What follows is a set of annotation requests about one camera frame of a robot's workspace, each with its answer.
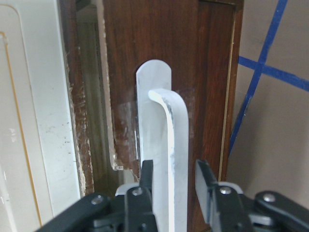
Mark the white drawer handle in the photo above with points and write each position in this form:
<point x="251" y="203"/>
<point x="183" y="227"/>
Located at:
<point x="164" y="139"/>

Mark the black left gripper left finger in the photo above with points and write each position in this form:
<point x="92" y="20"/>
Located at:
<point x="138" y="202"/>

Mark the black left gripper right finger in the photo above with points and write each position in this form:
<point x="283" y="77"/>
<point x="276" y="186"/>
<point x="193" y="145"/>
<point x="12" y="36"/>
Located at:
<point x="221" y="205"/>

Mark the cream plastic storage box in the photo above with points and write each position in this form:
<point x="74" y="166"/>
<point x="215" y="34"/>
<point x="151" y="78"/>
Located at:
<point x="38" y="170"/>

